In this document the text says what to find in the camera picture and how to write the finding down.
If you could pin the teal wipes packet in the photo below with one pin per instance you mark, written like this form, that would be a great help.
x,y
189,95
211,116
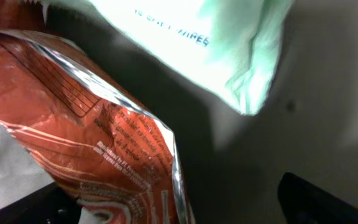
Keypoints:
x,y
230,48

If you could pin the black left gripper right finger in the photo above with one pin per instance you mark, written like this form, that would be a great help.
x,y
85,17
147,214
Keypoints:
x,y
303,202

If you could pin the red orange snack wrapper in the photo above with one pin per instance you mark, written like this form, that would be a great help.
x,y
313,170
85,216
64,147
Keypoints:
x,y
112,157

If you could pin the grey plastic basket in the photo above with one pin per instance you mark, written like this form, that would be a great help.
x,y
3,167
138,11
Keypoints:
x,y
231,163

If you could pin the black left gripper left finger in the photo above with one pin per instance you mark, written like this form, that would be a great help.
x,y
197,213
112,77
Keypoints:
x,y
49,205

